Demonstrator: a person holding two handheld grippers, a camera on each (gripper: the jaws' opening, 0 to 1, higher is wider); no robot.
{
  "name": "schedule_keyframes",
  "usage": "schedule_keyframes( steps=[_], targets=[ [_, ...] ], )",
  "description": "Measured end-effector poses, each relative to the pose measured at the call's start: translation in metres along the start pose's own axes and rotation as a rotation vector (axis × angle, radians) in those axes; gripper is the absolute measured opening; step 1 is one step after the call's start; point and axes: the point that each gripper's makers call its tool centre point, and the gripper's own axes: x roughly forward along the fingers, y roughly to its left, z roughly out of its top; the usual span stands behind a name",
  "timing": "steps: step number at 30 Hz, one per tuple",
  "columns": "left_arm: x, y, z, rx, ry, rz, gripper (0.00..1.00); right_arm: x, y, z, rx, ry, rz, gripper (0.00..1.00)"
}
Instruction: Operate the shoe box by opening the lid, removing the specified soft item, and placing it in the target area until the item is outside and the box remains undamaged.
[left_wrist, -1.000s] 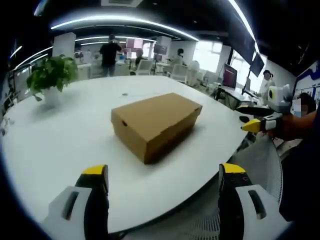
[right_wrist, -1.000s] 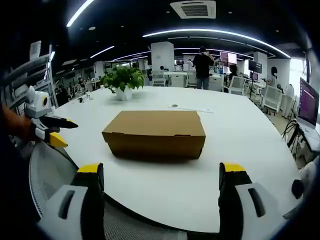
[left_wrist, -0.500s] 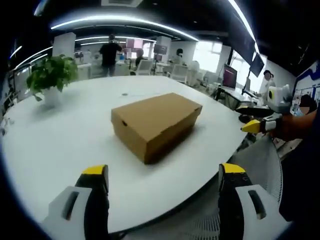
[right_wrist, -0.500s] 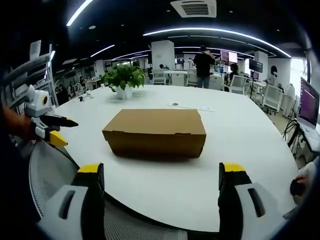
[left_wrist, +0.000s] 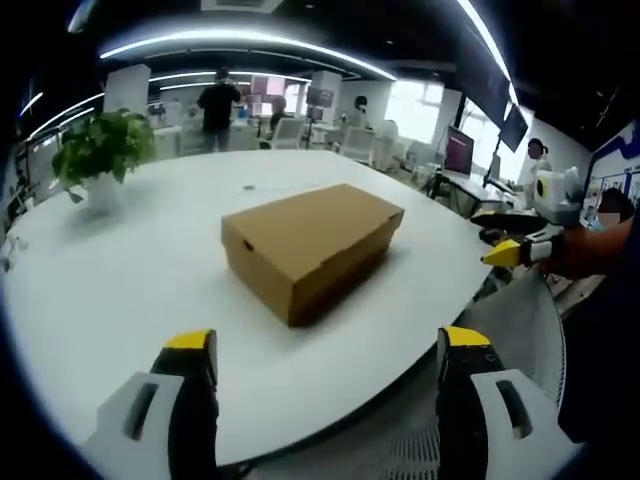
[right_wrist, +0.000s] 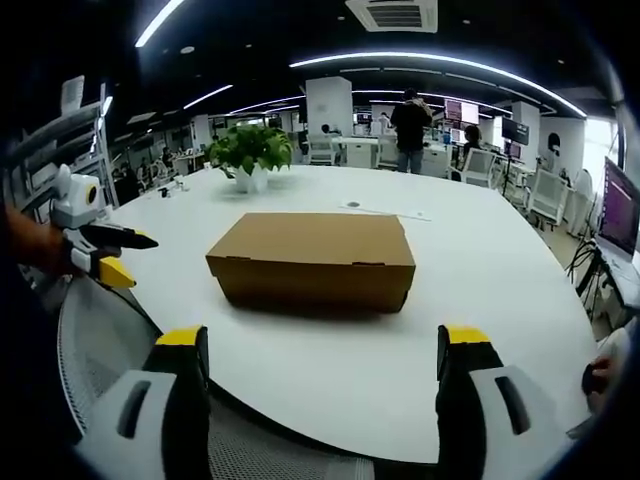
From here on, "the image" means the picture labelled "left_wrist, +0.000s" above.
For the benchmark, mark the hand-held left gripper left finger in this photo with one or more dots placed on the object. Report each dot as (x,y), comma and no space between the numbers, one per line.
(192,400)

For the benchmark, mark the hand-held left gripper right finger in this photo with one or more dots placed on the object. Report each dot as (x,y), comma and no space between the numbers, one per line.
(460,400)

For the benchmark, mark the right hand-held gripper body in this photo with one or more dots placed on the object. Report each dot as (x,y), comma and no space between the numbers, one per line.
(560,197)

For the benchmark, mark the brown cardboard shoe box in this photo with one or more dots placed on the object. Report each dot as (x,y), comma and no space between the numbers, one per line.
(305,235)

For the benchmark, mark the white mesh office chair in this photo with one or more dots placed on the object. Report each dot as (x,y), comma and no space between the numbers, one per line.
(520,320)

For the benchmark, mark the desk monitor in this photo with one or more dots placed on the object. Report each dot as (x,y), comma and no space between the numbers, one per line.
(459,150)

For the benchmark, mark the hanging dark monitor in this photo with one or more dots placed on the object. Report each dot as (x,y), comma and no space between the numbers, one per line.
(515,125)

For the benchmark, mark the person's dark clothed torso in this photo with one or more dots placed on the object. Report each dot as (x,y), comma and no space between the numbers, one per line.
(605,350)

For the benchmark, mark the long ceiling light strip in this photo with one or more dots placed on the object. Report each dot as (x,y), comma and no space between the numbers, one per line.
(487,40)
(260,42)

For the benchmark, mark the dark screen on stand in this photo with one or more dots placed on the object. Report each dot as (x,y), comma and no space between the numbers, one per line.
(320,96)

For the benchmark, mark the green potted plant white pot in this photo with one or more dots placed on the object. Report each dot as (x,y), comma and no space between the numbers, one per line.
(102,150)

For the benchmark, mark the blue wall poster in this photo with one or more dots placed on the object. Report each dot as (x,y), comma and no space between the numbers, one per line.
(612,160)

